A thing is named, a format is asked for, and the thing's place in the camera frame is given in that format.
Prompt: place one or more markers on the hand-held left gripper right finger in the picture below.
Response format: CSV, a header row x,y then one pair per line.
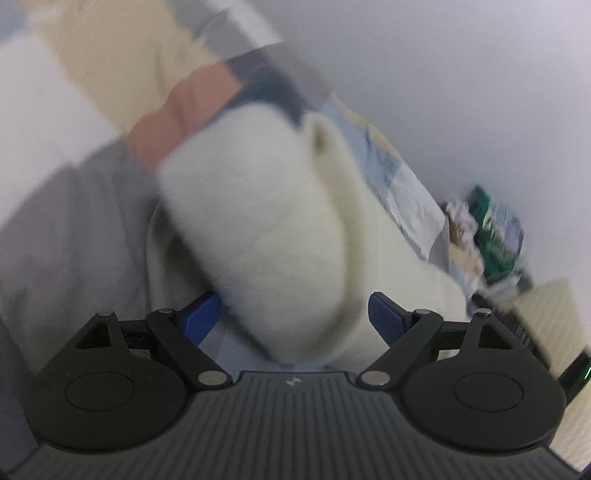
x,y
388,316

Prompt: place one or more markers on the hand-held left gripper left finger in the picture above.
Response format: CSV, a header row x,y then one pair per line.
x,y
201,316

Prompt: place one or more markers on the cream striped knit sweater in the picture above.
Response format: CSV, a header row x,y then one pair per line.
x,y
258,221

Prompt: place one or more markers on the cream quilted pad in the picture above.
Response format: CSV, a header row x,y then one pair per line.
x,y
554,314

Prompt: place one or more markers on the white crumpled cloth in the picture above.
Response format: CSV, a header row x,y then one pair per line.
x,y
457,214

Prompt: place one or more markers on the green plastic bag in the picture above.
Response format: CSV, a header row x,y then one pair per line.
x,y
498,230

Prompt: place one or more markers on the patchwork bedspread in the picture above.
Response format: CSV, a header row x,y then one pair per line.
x,y
69,194

